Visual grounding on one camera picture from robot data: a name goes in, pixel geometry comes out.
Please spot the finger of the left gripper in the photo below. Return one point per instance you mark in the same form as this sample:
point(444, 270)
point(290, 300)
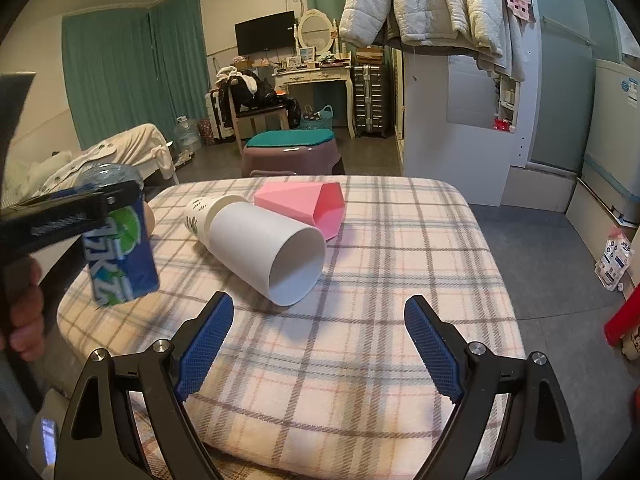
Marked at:
point(49, 219)

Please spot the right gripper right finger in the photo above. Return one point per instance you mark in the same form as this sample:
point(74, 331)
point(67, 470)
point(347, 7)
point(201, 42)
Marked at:
point(536, 438)

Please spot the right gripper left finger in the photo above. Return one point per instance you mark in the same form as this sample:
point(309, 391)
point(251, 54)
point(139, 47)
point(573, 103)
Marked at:
point(99, 438)

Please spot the blue label clear plastic cup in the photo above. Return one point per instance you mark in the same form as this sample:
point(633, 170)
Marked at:
point(119, 253)

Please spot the brown paper cup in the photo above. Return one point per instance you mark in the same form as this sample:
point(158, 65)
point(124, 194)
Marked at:
point(149, 219)

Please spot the white floral printed cup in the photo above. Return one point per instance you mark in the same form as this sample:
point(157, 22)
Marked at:
point(200, 212)

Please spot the white paper cup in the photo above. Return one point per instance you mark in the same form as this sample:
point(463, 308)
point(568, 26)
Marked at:
point(279, 257)

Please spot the person's left hand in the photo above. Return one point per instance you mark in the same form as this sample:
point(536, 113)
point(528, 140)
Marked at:
point(26, 336)

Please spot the teal curtain left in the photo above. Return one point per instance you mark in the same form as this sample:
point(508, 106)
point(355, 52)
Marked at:
point(125, 67)

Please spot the bed with beige bedding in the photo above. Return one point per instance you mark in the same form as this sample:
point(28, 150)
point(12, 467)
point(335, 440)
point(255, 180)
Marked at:
point(143, 147)

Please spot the plaid pajama lap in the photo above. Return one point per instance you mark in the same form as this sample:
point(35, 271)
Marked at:
point(228, 466)

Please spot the red fire extinguisher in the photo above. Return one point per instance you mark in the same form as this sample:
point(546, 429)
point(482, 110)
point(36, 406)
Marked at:
point(624, 320)

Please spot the large water jug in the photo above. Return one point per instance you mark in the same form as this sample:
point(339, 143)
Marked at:
point(187, 135)

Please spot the white suitcase behind chair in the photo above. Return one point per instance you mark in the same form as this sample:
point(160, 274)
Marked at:
point(220, 132)

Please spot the white printed plastic bag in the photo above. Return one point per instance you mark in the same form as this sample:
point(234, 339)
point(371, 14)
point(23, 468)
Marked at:
point(614, 261)

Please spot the plaid checkered tablecloth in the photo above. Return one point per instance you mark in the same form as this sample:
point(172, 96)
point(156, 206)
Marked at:
point(331, 387)

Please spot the wooden chair with clothes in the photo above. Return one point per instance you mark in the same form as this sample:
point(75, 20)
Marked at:
point(243, 95)

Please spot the purple stool with teal cushion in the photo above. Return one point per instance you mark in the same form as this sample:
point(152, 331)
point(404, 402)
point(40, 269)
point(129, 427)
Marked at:
point(299, 152)

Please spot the white refrigerator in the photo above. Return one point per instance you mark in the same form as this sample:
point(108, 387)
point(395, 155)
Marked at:
point(611, 159)

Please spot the teal plastic basket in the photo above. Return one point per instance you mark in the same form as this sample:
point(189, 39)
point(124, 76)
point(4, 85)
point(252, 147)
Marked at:
point(317, 119)

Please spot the oval vanity mirror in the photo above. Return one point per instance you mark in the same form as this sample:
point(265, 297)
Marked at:
point(315, 30)

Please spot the white wardrobe cabinet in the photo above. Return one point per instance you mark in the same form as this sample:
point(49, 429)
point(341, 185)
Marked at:
point(449, 132)

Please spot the white vanity dressing table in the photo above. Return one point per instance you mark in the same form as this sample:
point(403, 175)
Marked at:
point(284, 79)

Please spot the silver ribbed suitcase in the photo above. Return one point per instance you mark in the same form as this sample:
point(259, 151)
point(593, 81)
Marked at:
point(371, 99)

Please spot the white puffer jacket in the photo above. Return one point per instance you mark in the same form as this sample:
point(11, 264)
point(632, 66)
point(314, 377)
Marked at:
point(485, 29)

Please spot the black wall television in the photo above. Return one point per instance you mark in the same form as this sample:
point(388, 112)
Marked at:
point(269, 33)

